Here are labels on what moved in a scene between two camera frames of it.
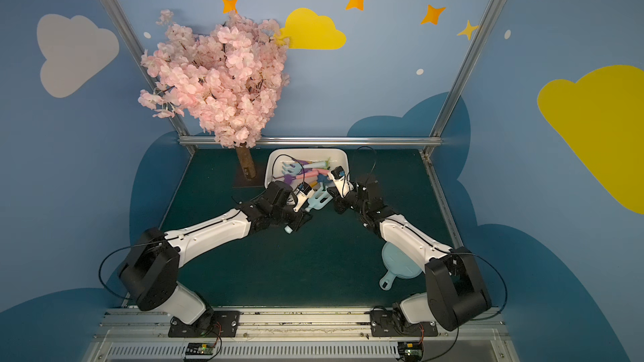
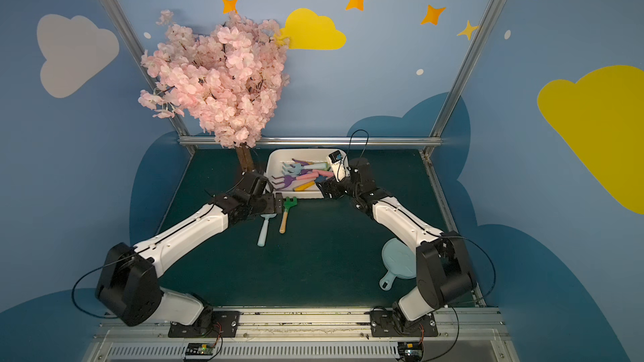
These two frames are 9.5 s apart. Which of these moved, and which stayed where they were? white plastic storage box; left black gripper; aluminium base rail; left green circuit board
Moved: left black gripper
Stayed: white plastic storage box; aluminium base rail; left green circuit board
